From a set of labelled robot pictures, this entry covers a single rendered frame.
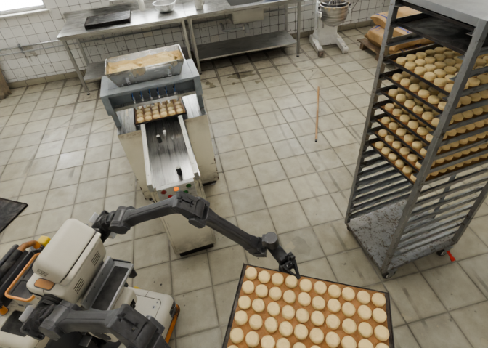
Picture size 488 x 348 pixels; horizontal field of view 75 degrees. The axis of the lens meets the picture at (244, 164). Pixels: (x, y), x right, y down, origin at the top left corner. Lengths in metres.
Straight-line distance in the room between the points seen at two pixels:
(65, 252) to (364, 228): 2.07
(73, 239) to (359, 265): 2.00
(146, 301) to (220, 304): 0.53
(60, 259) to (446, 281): 2.43
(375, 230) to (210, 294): 1.34
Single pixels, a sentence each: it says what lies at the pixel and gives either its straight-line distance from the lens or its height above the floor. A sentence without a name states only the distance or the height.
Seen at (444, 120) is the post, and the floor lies 1.41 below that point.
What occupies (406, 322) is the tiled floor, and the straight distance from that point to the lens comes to 2.57.
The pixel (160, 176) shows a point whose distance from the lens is 2.16.
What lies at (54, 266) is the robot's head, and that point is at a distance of 1.37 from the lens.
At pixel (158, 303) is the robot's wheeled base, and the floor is 0.28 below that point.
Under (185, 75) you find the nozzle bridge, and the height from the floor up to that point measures 1.18.
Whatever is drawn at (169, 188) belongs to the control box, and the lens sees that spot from 2.08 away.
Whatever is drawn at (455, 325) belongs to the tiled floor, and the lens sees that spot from 2.68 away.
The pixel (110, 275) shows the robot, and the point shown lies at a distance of 1.64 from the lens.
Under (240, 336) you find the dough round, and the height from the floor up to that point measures 1.02.
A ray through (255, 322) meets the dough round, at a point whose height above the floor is 1.01.
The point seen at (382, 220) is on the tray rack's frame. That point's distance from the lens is 2.78.
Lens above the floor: 2.26
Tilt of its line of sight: 42 degrees down
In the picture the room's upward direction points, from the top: 6 degrees counter-clockwise
